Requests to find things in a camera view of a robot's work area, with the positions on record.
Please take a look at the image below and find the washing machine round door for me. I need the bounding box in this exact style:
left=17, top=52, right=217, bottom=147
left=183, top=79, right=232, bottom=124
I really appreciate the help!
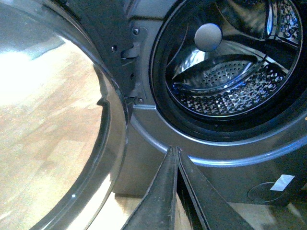
left=0, top=0, right=128, bottom=230

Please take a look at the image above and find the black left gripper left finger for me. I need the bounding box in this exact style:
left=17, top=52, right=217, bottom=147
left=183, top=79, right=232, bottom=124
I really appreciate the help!
left=122, top=147, right=178, bottom=230

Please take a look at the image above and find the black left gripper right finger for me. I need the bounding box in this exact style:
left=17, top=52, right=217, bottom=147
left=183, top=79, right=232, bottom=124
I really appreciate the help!
left=176, top=147, right=253, bottom=230

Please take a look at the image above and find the grey front-load washing machine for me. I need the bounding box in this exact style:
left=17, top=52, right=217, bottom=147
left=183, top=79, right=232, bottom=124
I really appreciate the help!
left=112, top=0, right=307, bottom=207

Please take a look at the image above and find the white tape piece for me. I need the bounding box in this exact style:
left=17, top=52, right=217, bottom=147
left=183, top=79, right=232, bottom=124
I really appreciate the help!
left=270, top=174, right=295, bottom=192

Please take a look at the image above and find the white drum centre knob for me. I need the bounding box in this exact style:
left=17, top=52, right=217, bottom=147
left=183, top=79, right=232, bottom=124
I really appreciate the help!
left=194, top=23, right=222, bottom=52

